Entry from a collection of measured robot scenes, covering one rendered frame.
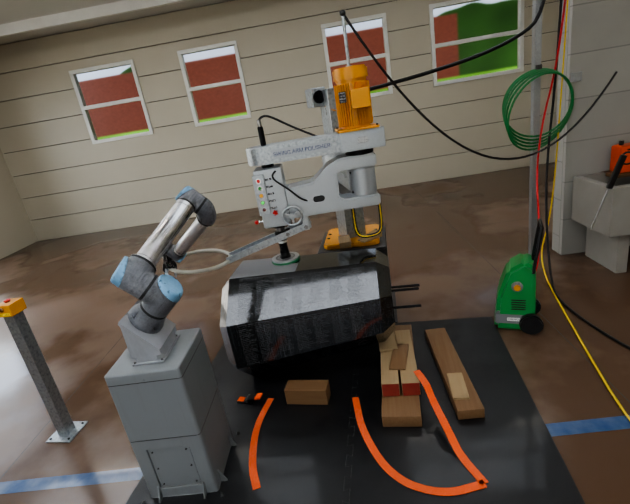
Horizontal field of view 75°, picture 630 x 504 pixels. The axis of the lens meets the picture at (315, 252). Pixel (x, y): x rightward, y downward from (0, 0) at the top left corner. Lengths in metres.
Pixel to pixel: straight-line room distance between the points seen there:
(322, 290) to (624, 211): 2.88
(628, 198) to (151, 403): 4.08
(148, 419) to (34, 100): 8.93
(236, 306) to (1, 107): 8.85
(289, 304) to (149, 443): 1.16
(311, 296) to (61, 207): 8.65
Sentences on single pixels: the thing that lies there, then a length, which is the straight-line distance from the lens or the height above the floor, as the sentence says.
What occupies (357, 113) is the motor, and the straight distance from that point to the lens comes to 2.92.
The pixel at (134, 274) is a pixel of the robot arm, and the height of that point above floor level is 1.32.
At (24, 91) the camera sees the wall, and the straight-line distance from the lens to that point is 10.81.
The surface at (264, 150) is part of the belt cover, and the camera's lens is 2.91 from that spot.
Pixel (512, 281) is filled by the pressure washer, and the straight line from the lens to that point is 3.54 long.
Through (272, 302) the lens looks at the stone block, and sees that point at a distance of 2.92.
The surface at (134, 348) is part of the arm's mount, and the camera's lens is 2.34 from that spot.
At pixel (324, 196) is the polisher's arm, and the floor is 1.33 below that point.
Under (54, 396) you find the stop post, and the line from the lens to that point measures 3.59.
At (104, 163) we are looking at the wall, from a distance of 10.17.
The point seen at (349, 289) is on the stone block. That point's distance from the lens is 2.84.
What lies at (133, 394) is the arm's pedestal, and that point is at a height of 0.73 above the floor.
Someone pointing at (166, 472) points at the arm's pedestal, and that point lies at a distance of 2.73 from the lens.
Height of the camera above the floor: 1.97
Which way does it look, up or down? 20 degrees down
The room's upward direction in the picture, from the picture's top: 10 degrees counter-clockwise
